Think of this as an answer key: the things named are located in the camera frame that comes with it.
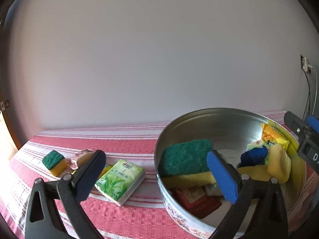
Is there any dark blue yarn ball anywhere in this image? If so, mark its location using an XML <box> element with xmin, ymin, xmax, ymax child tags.
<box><xmin>237</xmin><ymin>146</ymin><xmax>268</xmax><ymax>168</ymax></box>

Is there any red snack packet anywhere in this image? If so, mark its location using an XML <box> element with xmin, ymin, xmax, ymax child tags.
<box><xmin>172</xmin><ymin>186</ymin><xmax>222</xmax><ymax>219</ymax></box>

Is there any green tissue pack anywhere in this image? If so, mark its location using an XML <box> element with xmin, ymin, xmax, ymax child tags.
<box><xmin>95</xmin><ymin>159</ymin><xmax>146</xmax><ymax>207</ymax></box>

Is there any brass door knob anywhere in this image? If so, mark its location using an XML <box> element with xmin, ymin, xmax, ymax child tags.
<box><xmin>1</xmin><ymin>100</ymin><xmax>10</xmax><ymax>111</ymax></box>

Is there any wall socket with plugs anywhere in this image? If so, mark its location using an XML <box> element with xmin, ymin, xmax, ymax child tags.
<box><xmin>301</xmin><ymin>55</ymin><xmax>313</xmax><ymax>73</ymax></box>

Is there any wooden door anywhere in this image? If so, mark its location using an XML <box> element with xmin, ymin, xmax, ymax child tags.
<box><xmin>1</xmin><ymin>92</ymin><xmax>21</xmax><ymax>160</ymax></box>

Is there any yellow green scrub sponge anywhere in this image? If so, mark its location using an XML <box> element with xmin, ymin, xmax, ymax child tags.
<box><xmin>42</xmin><ymin>151</ymin><xmax>67</xmax><ymax>177</ymax></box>
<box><xmin>157</xmin><ymin>139</ymin><xmax>216</xmax><ymax>189</ymax></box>

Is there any yellow sponge cloth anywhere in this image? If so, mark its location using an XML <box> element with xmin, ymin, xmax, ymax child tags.
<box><xmin>237</xmin><ymin>144</ymin><xmax>291</xmax><ymax>184</ymax></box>

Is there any pink floral snack wrapper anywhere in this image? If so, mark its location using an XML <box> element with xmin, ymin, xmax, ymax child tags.
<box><xmin>67</xmin><ymin>149</ymin><xmax>95</xmax><ymax>170</ymax></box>

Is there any red white striped bedspread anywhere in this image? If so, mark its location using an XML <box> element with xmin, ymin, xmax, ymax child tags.
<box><xmin>0</xmin><ymin>108</ymin><xmax>316</xmax><ymax>239</ymax></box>

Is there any dark cable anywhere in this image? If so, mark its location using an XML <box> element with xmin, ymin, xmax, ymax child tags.
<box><xmin>302</xmin><ymin>71</ymin><xmax>314</xmax><ymax>121</ymax></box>

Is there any round metal cookie tin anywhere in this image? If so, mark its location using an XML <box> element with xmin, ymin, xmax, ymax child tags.
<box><xmin>155</xmin><ymin>108</ymin><xmax>307</xmax><ymax>238</ymax></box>

